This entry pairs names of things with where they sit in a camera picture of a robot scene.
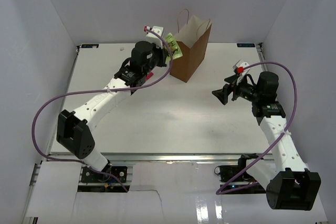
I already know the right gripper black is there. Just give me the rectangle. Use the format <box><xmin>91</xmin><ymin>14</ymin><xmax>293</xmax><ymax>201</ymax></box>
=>
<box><xmin>212</xmin><ymin>73</ymin><xmax>261</xmax><ymax>105</ymax></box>

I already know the light green snack packet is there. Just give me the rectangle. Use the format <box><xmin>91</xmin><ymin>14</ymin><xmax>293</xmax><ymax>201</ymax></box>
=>
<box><xmin>164</xmin><ymin>33</ymin><xmax>183</xmax><ymax>60</ymax></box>

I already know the brown paper bag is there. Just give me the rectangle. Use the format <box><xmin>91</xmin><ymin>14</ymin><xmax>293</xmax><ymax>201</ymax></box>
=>
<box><xmin>170</xmin><ymin>8</ymin><xmax>212</xmax><ymax>83</ymax></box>

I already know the red snack packet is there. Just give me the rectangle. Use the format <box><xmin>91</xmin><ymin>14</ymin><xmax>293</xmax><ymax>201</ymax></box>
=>
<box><xmin>146</xmin><ymin>72</ymin><xmax>153</xmax><ymax>80</ymax></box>

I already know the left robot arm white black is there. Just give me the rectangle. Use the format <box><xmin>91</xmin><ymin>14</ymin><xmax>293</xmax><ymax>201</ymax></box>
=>
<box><xmin>56</xmin><ymin>41</ymin><xmax>167</xmax><ymax>182</ymax></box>

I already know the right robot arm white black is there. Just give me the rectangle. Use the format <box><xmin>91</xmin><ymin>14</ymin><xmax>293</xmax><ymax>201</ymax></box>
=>
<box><xmin>212</xmin><ymin>71</ymin><xmax>321</xmax><ymax>211</ymax></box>

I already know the blue label right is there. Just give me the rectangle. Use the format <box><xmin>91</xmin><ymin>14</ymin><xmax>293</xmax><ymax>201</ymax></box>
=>
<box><xmin>237</xmin><ymin>43</ymin><xmax>255</xmax><ymax>48</ymax></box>

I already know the blue label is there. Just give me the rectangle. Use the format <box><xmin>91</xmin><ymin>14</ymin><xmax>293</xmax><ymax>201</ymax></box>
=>
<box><xmin>80</xmin><ymin>44</ymin><xmax>99</xmax><ymax>48</ymax></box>
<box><xmin>237</xmin><ymin>43</ymin><xmax>255</xmax><ymax>48</ymax></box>

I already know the blue label left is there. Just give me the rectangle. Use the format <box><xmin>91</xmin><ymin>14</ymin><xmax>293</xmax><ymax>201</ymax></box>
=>
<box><xmin>80</xmin><ymin>44</ymin><xmax>99</xmax><ymax>48</ymax></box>

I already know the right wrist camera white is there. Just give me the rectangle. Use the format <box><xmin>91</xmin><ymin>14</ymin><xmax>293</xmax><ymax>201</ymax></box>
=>
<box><xmin>233</xmin><ymin>60</ymin><xmax>249</xmax><ymax>77</ymax></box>

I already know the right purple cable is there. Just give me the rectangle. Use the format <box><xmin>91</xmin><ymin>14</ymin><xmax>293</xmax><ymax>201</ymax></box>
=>
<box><xmin>215</xmin><ymin>61</ymin><xmax>297</xmax><ymax>196</ymax></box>

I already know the purple cable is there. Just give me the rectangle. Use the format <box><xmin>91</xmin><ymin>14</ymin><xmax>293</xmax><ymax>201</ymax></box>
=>
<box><xmin>31</xmin><ymin>31</ymin><xmax>174</xmax><ymax>192</ymax></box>
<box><xmin>215</xmin><ymin>61</ymin><xmax>297</xmax><ymax>196</ymax></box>

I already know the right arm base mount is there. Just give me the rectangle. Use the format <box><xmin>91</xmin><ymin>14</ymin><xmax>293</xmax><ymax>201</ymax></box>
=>
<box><xmin>214</xmin><ymin>153</ymin><xmax>271</xmax><ymax>193</ymax></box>

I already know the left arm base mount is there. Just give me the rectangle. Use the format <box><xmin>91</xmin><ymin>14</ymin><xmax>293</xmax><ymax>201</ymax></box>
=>
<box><xmin>79</xmin><ymin>161</ymin><xmax>130</xmax><ymax>193</ymax></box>

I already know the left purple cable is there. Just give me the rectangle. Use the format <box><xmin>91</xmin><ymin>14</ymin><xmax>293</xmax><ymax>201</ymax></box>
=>
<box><xmin>31</xmin><ymin>31</ymin><xmax>174</xmax><ymax>192</ymax></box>

